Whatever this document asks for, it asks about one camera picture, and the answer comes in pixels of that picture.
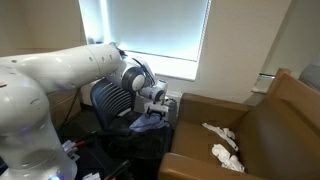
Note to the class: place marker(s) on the black mesh office chair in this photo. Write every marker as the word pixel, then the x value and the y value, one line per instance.
pixel 110 100

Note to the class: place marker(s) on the brown leather couch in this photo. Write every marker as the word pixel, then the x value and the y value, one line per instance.
pixel 276 133

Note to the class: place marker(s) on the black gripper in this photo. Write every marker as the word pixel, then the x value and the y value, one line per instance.
pixel 157 110

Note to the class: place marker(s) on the white window blind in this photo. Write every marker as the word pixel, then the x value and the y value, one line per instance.
pixel 160 26

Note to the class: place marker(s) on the white window sill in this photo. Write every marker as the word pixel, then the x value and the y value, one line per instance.
pixel 173 68

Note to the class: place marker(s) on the long crumpled white cloth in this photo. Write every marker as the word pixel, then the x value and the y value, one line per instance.
pixel 218 131

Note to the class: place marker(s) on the grey striped fabric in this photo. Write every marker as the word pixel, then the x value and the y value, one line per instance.
pixel 311 75

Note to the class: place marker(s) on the silver metal bar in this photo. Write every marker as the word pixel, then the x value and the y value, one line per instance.
pixel 266 76

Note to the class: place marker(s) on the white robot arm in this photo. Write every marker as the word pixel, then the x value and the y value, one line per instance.
pixel 50 73

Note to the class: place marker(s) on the white paper tag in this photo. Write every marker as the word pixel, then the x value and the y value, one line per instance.
pixel 91 176

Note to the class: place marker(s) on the bunched white cloth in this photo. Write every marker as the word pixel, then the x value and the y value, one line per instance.
pixel 226 158

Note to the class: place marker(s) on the white wall heater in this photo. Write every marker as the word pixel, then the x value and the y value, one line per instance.
pixel 173 110

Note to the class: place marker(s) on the light blue shirt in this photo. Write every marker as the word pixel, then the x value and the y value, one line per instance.
pixel 146 123

